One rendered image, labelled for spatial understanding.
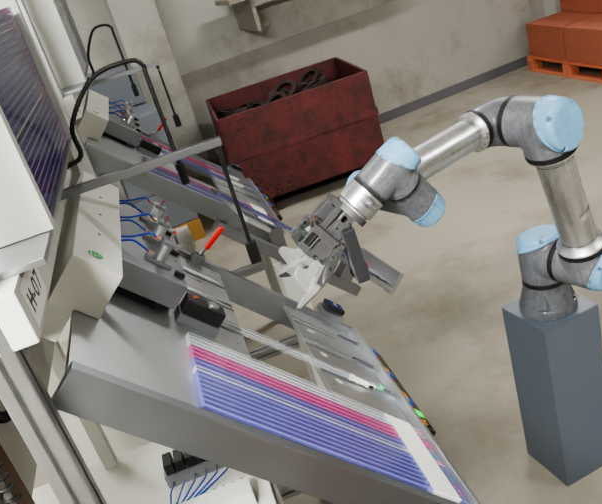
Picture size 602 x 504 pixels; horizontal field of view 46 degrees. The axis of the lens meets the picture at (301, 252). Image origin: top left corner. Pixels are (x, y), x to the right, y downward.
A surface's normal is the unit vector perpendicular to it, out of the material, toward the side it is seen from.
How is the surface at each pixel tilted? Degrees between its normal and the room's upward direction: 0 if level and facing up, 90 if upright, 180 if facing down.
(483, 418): 0
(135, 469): 0
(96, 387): 90
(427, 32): 90
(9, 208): 90
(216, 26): 90
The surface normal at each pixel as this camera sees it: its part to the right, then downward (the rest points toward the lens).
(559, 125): 0.52, 0.09
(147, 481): -0.27, -0.87
